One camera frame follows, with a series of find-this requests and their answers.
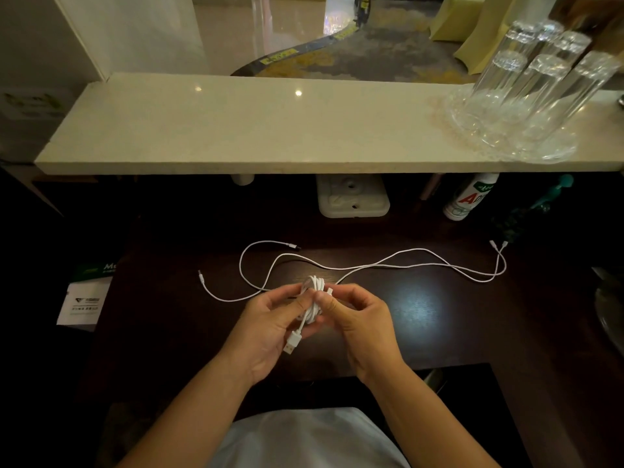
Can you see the pale wall sticker green print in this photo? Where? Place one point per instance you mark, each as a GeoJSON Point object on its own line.
{"type": "Point", "coordinates": [34, 106]}

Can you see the cream stone counter ledge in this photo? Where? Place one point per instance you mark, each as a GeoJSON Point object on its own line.
{"type": "Point", "coordinates": [244, 121]}

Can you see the white socket box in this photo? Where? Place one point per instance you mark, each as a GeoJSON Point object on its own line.
{"type": "Point", "coordinates": [353, 197]}

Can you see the group of upturned clear glasses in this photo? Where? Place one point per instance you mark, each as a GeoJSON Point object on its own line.
{"type": "Point", "coordinates": [536, 87]}

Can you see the person's left hand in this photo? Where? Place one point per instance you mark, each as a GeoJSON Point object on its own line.
{"type": "Point", "coordinates": [258, 336]}

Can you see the person's right forearm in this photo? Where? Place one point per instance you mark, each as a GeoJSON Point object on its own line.
{"type": "Point", "coordinates": [429, 424]}

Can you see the light wooden stick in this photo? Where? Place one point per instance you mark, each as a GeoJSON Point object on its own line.
{"type": "Point", "coordinates": [431, 186]}

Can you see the black post with yellow label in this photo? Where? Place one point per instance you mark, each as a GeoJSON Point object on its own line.
{"type": "Point", "coordinates": [361, 9]}

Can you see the person's white shirt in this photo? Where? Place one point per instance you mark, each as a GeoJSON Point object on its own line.
{"type": "Point", "coordinates": [307, 441]}

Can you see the white and green paper box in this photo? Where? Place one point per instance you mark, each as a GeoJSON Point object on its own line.
{"type": "Point", "coordinates": [85, 302]}

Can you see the person's right hand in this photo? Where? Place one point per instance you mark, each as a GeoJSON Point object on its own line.
{"type": "Point", "coordinates": [370, 336]}

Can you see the clear glass tray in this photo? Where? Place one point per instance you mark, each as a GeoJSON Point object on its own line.
{"type": "Point", "coordinates": [560, 148]}

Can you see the yellow covered chair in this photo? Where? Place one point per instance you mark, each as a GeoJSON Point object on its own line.
{"type": "Point", "coordinates": [487, 38]}
{"type": "Point", "coordinates": [456, 19]}

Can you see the white bottle red green label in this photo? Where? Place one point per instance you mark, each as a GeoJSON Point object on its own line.
{"type": "Point", "coordinates": [468, 199]}

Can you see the teal plastic bottle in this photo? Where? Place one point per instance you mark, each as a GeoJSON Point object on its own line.
{"type": "Point", "coordinates": [556, 192]}

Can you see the round metal dish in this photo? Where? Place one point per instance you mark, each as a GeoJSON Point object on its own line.
{"type": "Point", "coordinates": [613, 311]}

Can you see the person's left forearm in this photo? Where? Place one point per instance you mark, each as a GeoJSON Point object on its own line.
{"type": "Point", "coordinates": [190, 419]}

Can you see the white round ledge support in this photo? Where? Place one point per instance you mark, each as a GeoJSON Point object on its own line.
{"type": "Point", "coordinates": [242, 179]}

